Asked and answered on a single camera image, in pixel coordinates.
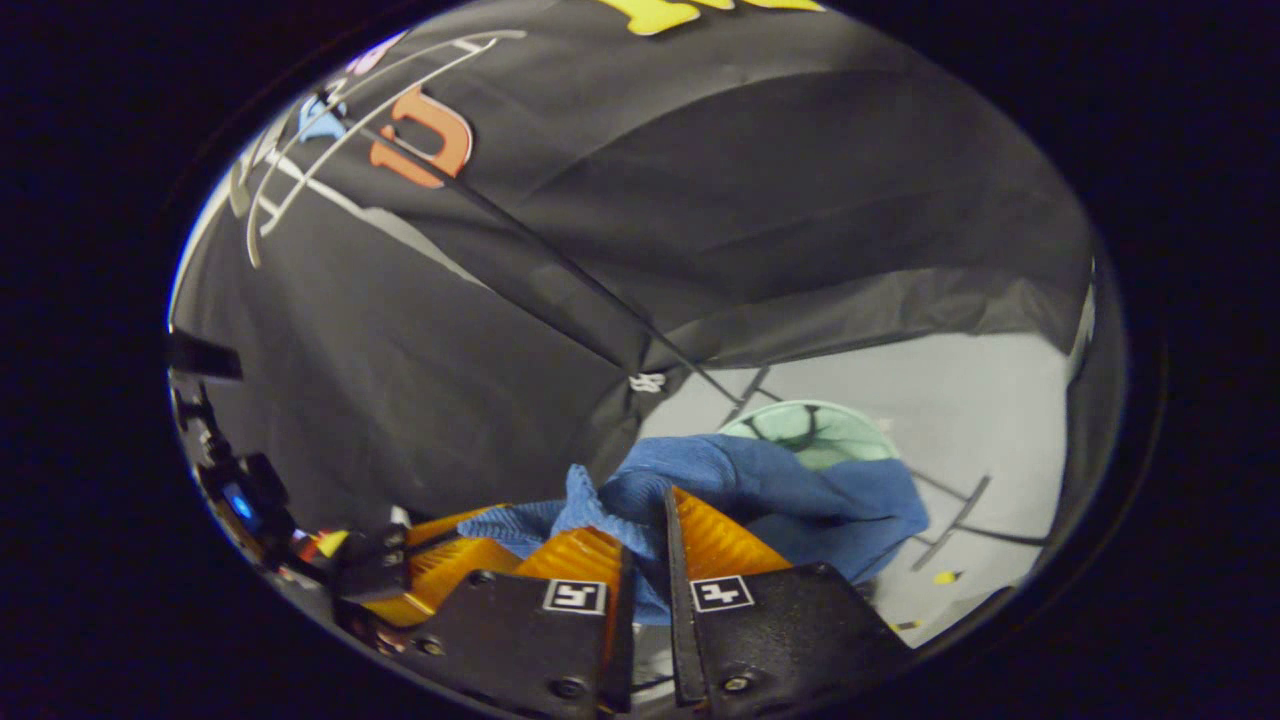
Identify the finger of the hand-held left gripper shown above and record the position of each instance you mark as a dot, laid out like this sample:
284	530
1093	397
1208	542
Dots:
440	565

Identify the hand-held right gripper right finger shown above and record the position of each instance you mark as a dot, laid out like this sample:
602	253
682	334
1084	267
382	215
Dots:
790	630

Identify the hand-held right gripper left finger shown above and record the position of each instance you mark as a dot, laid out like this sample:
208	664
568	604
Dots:
520	640

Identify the yellow floor tape piece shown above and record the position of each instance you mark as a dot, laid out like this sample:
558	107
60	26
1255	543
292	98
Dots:
905	625
945	577

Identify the green laundry hamper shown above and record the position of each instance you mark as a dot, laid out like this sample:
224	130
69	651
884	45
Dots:
830	435

